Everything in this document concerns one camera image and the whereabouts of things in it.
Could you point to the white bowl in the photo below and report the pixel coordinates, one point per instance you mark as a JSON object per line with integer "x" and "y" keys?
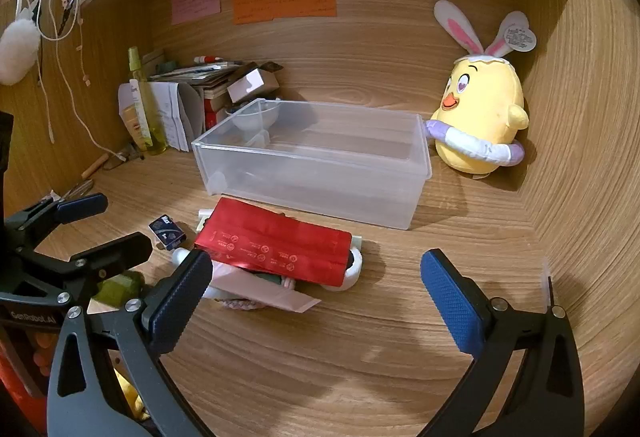
{"x": 250, "y": 119}

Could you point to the red foil packet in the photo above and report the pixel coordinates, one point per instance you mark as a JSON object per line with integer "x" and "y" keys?
{"x": 272, "y": 242}

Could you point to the white round plastic container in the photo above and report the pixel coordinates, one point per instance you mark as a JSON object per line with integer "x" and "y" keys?
{"x": 350, "y": 276}

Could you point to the green soft item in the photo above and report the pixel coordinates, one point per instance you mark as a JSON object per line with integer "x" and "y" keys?
{"x": 120, "y": 288}

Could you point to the stack of books and papers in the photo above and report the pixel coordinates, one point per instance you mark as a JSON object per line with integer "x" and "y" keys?
{"x": 200, "y": 74}

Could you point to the white squeeze tube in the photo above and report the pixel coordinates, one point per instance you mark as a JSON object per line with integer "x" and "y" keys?
{"x": 270, "y": 294}

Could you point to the small dark blue box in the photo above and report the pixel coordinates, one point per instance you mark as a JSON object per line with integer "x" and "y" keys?
{"x": 167, "y": 232}

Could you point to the yellow chick plush toy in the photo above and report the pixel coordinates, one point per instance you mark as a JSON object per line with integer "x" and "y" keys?
{"x": 480, "y": 117}

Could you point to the red book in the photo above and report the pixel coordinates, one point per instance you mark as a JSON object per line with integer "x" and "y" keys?
{"x": 215, "y": 114}

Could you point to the yellow-green spray bottle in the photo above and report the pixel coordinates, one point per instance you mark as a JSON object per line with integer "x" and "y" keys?
{"x": 147, "y": 117}

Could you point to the small cardboard box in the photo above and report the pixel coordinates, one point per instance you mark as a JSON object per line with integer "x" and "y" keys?
{"x": 252, "y": 84}

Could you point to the heart-shaped paper tag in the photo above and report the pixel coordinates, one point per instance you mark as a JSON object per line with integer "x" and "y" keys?
{"x": 520, "y": 34}

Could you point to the red and white marker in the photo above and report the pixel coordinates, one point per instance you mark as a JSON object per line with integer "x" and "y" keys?
{"x": 207, "y": 59}

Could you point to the clear plastic storage bin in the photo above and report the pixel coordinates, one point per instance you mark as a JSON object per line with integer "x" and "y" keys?
{"x": 320, "y": 177}

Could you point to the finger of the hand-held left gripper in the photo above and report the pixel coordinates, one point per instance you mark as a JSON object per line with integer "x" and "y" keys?
{"x": 117, "y": 254}
{"x": 82, "y": 207}

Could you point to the pink paper note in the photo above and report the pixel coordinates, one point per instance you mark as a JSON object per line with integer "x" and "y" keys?
{"x": 196, "y": 1}

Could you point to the orange paper note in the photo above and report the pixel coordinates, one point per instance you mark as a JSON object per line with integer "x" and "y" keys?
{"x": 285, "y": 6}

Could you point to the white fluffy pompom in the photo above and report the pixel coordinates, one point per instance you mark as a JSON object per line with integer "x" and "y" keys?
{"x": 17, "y": 49}

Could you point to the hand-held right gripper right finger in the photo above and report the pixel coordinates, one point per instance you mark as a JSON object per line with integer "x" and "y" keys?
{"x": 450, "y": 302}

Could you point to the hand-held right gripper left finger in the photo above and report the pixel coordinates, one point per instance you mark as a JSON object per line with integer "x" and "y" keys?
{"x": 177, "y": 304}

